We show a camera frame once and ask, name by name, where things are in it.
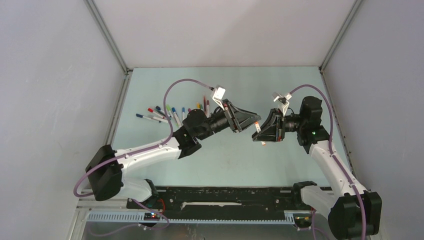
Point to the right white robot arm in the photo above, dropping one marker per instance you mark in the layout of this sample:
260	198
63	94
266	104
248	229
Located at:
352	211

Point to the blue cap thick marker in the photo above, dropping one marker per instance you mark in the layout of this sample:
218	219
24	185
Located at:
176	117

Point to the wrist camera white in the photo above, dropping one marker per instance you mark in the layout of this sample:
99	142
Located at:
283	101
217	95

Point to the navy cap marker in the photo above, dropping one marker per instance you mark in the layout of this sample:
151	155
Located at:
160	111

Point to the light green cap marker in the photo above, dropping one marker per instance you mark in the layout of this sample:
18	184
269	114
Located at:
169	111

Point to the aluminium frame rail left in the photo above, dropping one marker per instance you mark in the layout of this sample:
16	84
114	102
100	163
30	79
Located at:
125	72

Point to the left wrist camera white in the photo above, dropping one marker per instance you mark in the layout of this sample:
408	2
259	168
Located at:
217	95

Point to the orange cap marker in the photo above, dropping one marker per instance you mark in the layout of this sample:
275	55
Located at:
258	130

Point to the grey cable duct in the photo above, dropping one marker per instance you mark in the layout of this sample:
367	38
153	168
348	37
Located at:
143	217

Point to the aluminium frame rail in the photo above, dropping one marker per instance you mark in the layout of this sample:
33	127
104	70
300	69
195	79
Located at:
125	72
327	73

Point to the grey cap white marker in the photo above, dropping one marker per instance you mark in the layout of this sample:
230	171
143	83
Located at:
158	119

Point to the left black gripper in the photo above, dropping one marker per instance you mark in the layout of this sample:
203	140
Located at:
238	120

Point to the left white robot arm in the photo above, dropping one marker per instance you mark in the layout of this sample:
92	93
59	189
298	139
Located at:
114	172

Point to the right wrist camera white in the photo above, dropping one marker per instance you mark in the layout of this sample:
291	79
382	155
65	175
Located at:
283	101

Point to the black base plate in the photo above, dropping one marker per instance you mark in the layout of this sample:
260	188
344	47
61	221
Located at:
239	203

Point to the aluminium frame rail right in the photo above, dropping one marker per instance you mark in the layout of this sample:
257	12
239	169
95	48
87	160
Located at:
327	73

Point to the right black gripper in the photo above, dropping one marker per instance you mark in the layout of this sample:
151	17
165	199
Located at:
270	132

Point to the brown cap marker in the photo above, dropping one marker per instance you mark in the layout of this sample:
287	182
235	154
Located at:
207	108

